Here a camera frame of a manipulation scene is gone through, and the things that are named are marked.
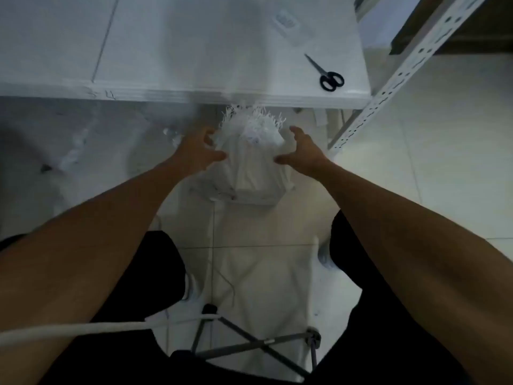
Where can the person's right hand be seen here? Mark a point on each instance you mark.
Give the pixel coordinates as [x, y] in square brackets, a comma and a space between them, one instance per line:
[307, 156]

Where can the person's left hand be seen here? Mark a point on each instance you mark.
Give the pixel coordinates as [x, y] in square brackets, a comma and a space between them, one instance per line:
[195, 150]

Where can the person's left thumb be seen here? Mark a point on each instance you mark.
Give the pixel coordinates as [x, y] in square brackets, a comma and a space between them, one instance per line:
[216, 157]

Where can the person's right thumb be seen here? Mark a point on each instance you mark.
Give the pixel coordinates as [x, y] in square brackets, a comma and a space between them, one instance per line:
[283, 158]

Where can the white woven sack frayed rim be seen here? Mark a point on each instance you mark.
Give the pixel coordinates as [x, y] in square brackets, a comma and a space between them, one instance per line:
[250, 172]

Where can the person's left forearm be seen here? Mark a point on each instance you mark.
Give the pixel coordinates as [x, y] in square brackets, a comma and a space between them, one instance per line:
[88, 244]

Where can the person's right forearm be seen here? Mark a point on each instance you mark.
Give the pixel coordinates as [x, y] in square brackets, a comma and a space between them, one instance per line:
[416, 244]

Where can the small clear plastic packet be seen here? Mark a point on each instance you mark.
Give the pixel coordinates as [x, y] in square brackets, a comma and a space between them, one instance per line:
[287, 23]

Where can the person's left leg black trousers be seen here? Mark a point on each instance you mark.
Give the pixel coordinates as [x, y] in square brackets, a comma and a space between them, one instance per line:
[140, 276]

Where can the person's leg black trousers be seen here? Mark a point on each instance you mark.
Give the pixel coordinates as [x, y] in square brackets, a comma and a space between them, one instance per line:
[140, 276]
[368, 336]

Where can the grey metal chair base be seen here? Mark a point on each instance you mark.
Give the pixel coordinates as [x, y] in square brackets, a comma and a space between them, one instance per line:
[256, 342]

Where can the person's right leg black trousers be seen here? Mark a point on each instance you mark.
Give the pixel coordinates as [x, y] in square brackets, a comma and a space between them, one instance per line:
[368, 336]

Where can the white slotted metal shelf post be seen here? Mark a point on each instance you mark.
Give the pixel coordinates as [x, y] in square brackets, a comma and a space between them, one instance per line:
[404, 68]

